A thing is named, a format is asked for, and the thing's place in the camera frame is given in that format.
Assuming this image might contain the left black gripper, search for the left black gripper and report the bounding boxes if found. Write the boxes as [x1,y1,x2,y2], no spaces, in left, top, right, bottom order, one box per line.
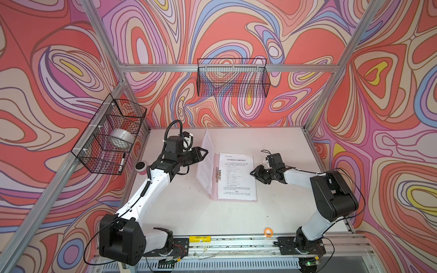
[176,146,208,168]

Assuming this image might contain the printed paper sheet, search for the printed paper sheet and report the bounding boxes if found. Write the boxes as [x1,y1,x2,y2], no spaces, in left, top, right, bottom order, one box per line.
[196,129,215,196]
[217,152,257,201]

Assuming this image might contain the pink folder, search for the pink folder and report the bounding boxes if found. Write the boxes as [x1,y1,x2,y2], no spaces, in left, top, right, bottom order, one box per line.
[209,151,258,202]

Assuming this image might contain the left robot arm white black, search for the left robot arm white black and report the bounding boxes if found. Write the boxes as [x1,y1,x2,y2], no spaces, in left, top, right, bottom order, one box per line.
[99,131,208,266]

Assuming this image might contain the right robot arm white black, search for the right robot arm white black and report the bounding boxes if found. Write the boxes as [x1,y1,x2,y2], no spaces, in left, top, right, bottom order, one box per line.
[250,150,359,255]

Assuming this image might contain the metal folder clip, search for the metal folder clip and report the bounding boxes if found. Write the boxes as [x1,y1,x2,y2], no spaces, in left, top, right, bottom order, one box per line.
[216,167,221,183]

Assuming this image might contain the pink cup with black lid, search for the pink cup with black lid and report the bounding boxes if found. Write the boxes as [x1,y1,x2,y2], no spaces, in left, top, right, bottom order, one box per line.
[135,161,147,175]

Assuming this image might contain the black marker in basket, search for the black marker in basket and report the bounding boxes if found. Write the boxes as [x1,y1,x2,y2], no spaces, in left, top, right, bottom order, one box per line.
[118,153,126,174]

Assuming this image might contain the white tape roll in basket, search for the white tape roll in basket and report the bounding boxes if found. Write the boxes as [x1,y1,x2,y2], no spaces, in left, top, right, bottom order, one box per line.
[109,129,135,150]

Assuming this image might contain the yellow label block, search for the yellow label block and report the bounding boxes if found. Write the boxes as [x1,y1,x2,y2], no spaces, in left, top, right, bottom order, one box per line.
[189,235,211,243]

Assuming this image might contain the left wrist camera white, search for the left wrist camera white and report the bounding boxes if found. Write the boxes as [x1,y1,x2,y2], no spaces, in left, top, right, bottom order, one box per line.
[182,131,193,151]

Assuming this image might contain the black wire basket left wall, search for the black wire basket left wall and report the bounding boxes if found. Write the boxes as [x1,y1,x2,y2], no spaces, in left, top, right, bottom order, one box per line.
[71,94,147,175]

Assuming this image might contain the black wire basket wall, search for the black wire basket wall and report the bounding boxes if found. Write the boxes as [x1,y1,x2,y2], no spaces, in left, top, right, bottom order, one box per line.
[196,57,271,98]
[71,94,147,175]

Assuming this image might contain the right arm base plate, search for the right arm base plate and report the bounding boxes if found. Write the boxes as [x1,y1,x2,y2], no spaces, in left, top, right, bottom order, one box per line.
[273,236,326,256]

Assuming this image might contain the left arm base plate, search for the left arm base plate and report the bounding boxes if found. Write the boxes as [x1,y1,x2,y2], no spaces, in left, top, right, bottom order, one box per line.
[143,237,190,258]

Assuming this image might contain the black wire basket back wall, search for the black wire basket back wall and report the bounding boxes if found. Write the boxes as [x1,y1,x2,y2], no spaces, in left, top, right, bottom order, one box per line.
[196,57,271,98]

